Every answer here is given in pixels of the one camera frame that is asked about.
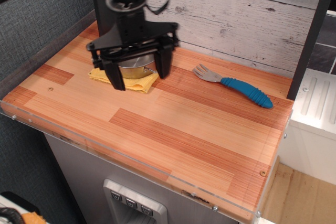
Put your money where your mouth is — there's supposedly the dark gray post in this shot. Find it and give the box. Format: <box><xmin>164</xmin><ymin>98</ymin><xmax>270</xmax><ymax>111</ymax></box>
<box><xmin>287</xmin><ymin>0</ymin><xmax>331</xmax><ymax>101</ymax></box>
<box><xmin>93</xmin><ymin>0</ymin><xmax>118</xmax><ymax>44</ymax></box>

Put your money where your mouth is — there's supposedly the dark gray left post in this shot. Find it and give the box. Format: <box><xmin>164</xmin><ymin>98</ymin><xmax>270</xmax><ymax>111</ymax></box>
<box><xmin>93</xmin><ymin>0</ymin><xmax>118</xmax><ymax>44</ymax></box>

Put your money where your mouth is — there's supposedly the white toy sink unit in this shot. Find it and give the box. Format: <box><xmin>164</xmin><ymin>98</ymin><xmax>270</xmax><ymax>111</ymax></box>
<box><xmin>277</xmin><ymin>10</ymin><xmax>336</xmax><ymax>186</ymax></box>

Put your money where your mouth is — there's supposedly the yellow folded towel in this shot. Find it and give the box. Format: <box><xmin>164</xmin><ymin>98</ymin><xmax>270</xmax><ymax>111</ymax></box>
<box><xmin>88</xmin><ymin>68</ymin><xmax>159</xmax><ymax>94</ymax></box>

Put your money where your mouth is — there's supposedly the dark gray right post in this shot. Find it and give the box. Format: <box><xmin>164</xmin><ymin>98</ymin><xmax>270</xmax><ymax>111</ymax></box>
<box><xmin>287</xmin><ymin>0</ymin><xmax>331</xmax><ymax>101</ymax></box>

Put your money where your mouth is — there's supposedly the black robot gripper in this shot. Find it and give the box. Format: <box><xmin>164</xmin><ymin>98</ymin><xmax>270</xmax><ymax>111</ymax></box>
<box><xmin>87</xmin><ymin>13</ymin><xmax>179</xmax><ymax>91</ymax></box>

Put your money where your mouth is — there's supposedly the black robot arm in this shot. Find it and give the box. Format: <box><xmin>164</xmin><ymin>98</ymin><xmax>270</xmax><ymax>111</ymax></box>
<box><xmin>87</xmin><ymin>0</ymin><xmax>179</xmax><ymax>90</ymax></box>

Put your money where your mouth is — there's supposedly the clear acrylic edge guard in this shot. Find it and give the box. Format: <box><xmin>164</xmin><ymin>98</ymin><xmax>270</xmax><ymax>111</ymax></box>
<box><xmin>1</xmin><ymin>101</ymin><xmax>264</xmax><ymax>223</ymax></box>

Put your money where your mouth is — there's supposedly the stainless steel pot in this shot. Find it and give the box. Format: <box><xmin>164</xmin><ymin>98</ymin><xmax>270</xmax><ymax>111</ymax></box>
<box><xmin>118</xmin><ymin>54</ymin><xmax>157</xmax><ymax>79</ymax></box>

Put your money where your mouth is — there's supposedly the silver dispenser panel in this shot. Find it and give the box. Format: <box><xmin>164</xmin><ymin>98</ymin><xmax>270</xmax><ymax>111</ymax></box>
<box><xmin>103</xmin><ymin>179</ymin><xmax>168</xmax><ymax>223</ymax></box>

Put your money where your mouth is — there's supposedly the blue handled metal fork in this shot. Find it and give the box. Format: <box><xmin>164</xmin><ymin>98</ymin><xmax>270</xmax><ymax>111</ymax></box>
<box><xmin>192</xmin><ymin>63</ymin><xmax>273</xmax><ymax>109</ymax></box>

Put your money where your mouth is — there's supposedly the orange cloth item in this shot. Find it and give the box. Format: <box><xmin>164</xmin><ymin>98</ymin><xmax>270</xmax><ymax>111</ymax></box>
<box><xmin>21</xmin><ymin>212</ymin><xmax>48</xmax><ymax>224</ymax></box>

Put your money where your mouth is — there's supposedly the gray toy fridge cabinet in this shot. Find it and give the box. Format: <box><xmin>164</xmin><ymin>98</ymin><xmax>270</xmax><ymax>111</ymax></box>
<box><xmin>46</xmin><ymin>135</ymin><xmax>236</xmax><ymax>223</ymax></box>

